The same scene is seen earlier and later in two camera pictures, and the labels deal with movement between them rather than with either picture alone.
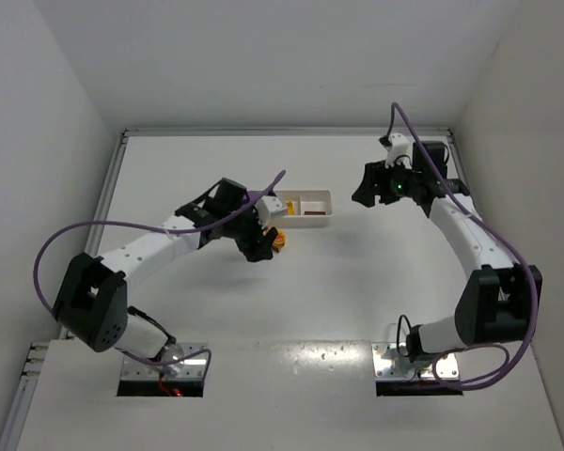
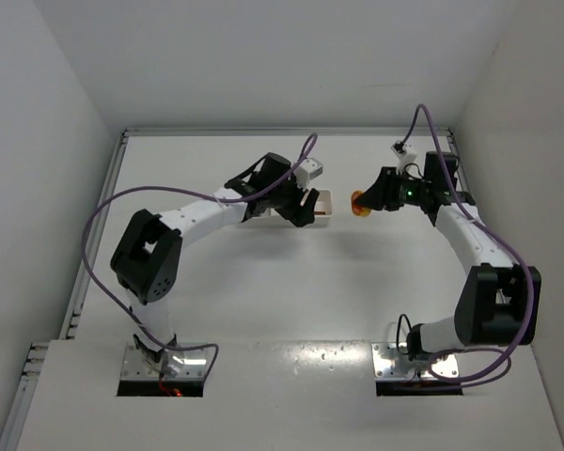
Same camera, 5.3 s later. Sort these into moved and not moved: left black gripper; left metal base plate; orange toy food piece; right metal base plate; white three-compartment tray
Moved: orange toy food piece; left black gripper
Not moved: right metal base plate; white three-compartment tray; left metal base plate
